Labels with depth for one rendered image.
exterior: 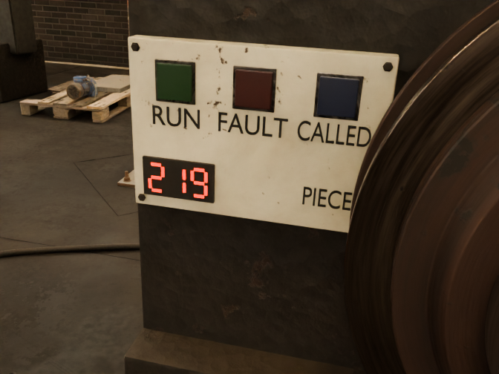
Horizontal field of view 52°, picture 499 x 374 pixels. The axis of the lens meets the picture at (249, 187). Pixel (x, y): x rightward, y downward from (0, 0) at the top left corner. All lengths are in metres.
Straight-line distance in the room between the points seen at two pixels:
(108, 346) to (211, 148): 1.59
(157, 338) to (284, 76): 0.37
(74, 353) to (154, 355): 1.41
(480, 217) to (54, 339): 1.91
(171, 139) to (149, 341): 0.27
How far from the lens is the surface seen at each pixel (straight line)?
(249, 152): 0.52
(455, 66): 0.36
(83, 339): 2.11
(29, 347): 2.13
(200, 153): 0.54
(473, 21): 0.42
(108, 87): 5.28
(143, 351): 0.67
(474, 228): 0.35
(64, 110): 4.91
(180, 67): 0.52
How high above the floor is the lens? 1.31
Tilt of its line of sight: 23 degrees down
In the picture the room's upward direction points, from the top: 3 degrees clockwise
